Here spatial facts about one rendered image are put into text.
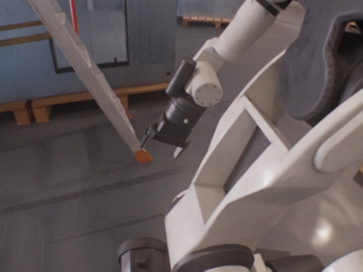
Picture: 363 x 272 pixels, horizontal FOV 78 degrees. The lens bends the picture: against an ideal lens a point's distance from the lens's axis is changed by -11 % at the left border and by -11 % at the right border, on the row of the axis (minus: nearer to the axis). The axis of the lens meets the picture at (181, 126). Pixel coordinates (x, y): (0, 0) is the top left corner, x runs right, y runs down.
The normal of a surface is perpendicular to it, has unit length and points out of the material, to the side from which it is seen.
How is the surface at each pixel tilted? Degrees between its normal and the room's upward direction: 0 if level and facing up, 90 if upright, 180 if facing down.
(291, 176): 90
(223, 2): 90
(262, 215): 90
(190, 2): 90
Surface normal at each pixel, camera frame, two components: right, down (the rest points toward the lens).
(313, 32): -0.98, 0.00
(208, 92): 0.09, 0.67
